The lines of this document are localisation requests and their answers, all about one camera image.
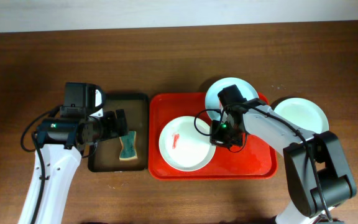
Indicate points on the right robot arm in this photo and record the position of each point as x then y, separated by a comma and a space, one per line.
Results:
318, 175

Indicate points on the black rectangular water tray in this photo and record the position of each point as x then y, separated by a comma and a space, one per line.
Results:
105, 156

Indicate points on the red plastic tray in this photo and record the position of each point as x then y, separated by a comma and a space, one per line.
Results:
256, 161

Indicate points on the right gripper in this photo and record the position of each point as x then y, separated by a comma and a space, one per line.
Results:
221, 140

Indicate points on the green and yellow sponge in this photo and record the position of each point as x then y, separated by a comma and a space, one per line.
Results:
128, 143

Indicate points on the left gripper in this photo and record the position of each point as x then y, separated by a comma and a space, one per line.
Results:
119, 123

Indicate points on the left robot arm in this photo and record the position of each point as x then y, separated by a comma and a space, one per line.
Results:
60, 140

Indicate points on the white plate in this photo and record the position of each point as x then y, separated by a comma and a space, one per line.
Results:
183, 144

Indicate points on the mint green plate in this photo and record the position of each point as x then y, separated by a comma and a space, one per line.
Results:
303, 113

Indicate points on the light blue plate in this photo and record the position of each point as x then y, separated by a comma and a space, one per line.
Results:
212, 100

